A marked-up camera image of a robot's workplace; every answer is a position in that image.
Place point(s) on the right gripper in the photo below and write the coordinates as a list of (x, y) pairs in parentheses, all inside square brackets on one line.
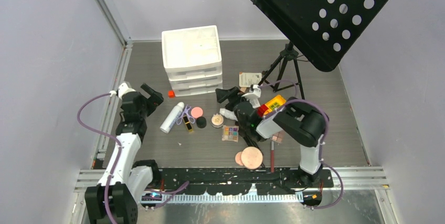
[(223, 95)]

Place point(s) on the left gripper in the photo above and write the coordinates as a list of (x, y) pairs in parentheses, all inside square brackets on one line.
[(156, 97)]

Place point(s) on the white plastic drawer organizer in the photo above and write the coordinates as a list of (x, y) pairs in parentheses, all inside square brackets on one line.
[(192, 60)]

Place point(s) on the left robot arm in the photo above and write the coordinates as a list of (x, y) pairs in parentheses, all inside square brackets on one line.
[(116, 196)]

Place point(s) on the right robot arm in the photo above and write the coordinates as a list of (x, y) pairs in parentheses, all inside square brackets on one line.
[(302, 120)]

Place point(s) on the black makeup brush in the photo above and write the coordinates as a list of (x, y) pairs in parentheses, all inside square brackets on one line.
[(250, 142)]

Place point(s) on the red cube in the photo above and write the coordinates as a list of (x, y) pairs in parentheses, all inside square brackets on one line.
[(171, 94)]

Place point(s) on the small white bottle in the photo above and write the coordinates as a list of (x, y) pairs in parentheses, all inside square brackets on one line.
[(228, 114)]

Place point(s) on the large white spray bottle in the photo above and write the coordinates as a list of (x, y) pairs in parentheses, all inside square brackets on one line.
[(172, 117)]

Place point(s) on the white sachet packet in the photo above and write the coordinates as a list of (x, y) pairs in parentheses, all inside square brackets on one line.
[(246, 79)]

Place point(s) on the beige powder jar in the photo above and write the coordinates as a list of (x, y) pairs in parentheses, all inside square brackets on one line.
[(217, 120)]

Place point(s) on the pink round compact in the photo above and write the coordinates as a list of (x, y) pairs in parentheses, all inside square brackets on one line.
[(196, 112)]

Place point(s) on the black round jar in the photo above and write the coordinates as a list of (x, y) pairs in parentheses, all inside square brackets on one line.
[(201, 122)]

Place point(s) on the black gold lipstick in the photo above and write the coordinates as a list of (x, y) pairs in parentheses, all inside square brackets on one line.
[(188, 122)]

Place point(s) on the colorful eyeshadow palette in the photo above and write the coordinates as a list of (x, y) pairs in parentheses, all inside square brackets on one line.
[(230, 133)]

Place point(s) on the purple eyelash curler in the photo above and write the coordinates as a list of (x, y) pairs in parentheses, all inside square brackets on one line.
[(186, 113)]

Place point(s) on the yellow red toy block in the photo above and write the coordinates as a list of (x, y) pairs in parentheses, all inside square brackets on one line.
[(271, 105)]

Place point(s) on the small pink powder puff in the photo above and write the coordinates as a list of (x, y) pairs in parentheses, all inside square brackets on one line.
[(238, 159)]

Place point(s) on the large round powder compact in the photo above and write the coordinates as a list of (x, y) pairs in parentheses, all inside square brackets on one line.
[(251, 157)]

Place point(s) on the nude eyeshadow palette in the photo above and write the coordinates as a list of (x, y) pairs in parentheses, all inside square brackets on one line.
[(278, 137)]

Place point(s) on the black music stand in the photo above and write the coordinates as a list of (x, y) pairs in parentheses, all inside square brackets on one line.
[(323, 30)]

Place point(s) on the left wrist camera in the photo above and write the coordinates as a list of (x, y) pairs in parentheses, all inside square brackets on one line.
[(123, 89)]

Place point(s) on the red handled makeup brush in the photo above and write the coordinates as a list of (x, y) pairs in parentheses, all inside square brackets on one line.
[(272, 166)]

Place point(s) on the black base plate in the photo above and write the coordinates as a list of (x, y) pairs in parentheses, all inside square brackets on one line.
[(238, 181)]

